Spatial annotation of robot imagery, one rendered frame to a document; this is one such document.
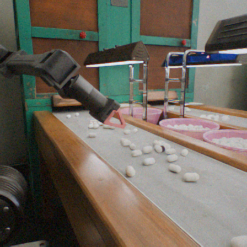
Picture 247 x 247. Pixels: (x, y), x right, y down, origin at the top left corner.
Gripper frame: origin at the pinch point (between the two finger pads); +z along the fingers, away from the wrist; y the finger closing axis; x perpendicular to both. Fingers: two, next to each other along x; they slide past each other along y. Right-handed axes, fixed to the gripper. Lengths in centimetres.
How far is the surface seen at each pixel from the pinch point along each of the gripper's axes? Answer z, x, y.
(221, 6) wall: 112, -232, 189
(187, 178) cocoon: 10.9, 2.2, -21.6
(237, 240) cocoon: 4.1, 6.9, -41.5
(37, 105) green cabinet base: -7, 14, 94
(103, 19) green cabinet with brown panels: -9, -58, 95
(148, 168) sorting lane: 8.7, 5.9, -10.4
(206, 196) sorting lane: 11.2, 3.4, -28.2
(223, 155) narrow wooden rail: 23.6, -10.3, -15.9
